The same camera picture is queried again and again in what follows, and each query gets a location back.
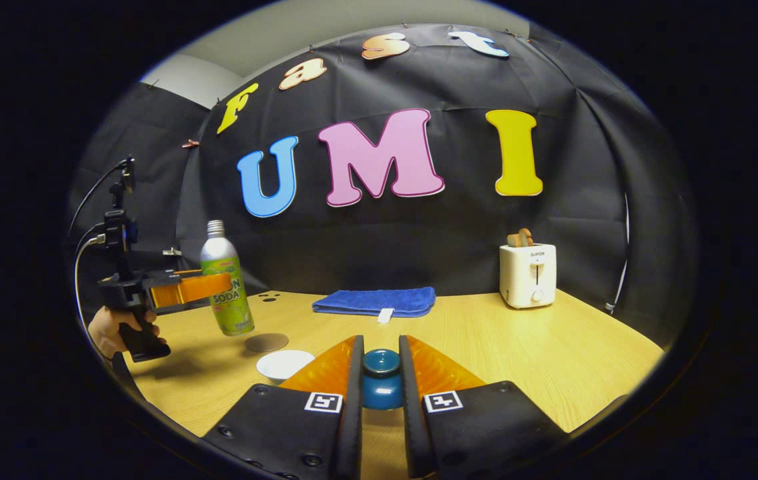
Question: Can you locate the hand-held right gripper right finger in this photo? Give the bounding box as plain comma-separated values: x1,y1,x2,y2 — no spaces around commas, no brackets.
397,335,569,480

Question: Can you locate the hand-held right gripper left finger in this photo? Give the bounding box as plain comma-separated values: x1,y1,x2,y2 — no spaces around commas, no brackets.
202,335,366,480

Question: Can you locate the teal teacup lid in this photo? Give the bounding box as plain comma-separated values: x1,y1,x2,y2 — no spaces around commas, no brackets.
360,348,405,411

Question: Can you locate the green label aluminium water bottle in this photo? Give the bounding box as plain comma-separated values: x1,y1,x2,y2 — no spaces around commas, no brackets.
199,219,255,337

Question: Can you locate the white teacup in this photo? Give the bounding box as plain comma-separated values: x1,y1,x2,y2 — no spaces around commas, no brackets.
256,349,316,385

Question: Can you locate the round brown coaster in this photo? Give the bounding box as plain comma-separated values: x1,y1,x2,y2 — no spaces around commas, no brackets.
244,332,290,353

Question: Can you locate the blue folded towel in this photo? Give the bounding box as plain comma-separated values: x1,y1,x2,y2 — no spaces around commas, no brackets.
312,287,437,324

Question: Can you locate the black backdrop cloth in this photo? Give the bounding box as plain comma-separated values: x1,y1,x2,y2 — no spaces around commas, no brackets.
69,23,679,334

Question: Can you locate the white toaster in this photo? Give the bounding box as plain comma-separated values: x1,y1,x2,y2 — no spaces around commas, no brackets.
499,243,557,309

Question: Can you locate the grey cable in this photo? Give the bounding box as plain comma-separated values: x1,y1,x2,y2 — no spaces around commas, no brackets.
73,233,107,347

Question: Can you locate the black cable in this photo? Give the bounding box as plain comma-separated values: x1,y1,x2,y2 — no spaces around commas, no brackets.
67,160,127,237

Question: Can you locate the white cable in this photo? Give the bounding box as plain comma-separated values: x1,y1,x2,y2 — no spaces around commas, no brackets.
605,193,631,314

